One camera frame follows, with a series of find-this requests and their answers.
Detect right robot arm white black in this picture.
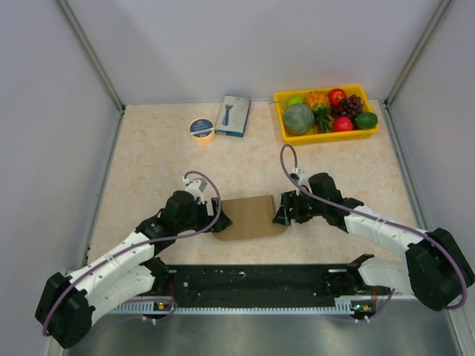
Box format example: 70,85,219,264
273,170,474,311

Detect red apple front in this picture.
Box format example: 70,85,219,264
332,116,354,132

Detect dark purple grape bunch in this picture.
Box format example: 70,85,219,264
330,95,363,120

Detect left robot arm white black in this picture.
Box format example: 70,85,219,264
35,185,230,349

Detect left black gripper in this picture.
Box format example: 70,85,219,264
176,197,232,233

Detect razor in blue package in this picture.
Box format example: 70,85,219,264
215,95,251,138

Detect small pineapple green leaves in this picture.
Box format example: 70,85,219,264
313,107,332,134

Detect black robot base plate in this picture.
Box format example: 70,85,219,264
144,254,390,309

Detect grey slotted cable duct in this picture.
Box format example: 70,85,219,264
111,296,372,316

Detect red apple back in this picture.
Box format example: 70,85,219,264
327,88,347,107

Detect yellow plastic bin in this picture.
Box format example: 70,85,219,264
273,87,380,145

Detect green avocado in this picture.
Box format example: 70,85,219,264
355,112,379,130

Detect red apple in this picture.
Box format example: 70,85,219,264
332,116,354,132
327,88,347,107

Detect small green apple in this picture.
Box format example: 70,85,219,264
286,95,304,108

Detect yellow masking tape roll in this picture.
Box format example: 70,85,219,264
189,118,215,143

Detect green round melon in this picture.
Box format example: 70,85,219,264
284,103,314,136

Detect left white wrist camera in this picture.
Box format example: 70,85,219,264
183,178,208,205

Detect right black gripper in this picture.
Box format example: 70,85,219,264
272,188,327,226

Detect brown cardboard paper box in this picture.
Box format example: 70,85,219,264
212,195,286,242

